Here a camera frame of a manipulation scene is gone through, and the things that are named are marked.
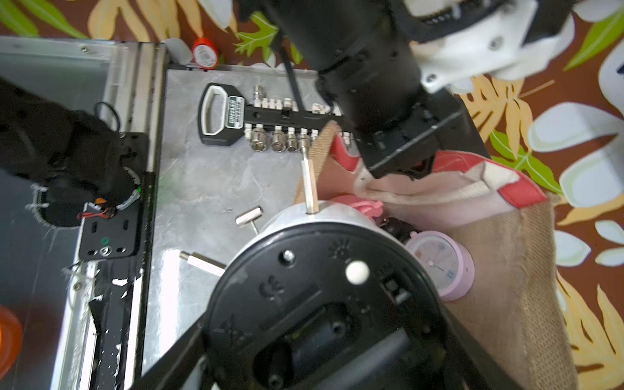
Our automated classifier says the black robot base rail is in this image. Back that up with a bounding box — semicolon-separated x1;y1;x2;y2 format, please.
79;133;151;389

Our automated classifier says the lilac round alarm clock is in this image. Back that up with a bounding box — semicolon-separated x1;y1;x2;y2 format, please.
405;231;475;302

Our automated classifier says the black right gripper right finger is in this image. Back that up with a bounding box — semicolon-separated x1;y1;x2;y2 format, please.
441;311;523;389

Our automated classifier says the socket set rail holder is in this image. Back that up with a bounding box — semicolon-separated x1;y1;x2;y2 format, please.
198;83;354;153

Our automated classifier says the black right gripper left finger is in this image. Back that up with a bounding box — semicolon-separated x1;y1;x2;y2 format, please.
130;316;207;390

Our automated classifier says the white round alarm clock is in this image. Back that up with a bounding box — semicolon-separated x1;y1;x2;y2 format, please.
179;145;447;390

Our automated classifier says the black twin bell alarm clock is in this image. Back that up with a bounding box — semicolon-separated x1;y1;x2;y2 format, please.
379;217;419;244

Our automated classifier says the pink twin bell alarm clock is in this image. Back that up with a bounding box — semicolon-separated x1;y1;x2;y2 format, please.
331;195;384;221

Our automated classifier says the red tape roll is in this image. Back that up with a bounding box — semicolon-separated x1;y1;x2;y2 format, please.
192;37;219;70

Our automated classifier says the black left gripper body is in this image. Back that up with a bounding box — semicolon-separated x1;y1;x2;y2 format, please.
238;1;489;179

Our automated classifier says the burlap red Christmas canvas bag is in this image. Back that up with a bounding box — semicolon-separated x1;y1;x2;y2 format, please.
310;122;578;389

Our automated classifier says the orange bowl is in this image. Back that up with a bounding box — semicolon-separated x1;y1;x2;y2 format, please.
0;305;23;379

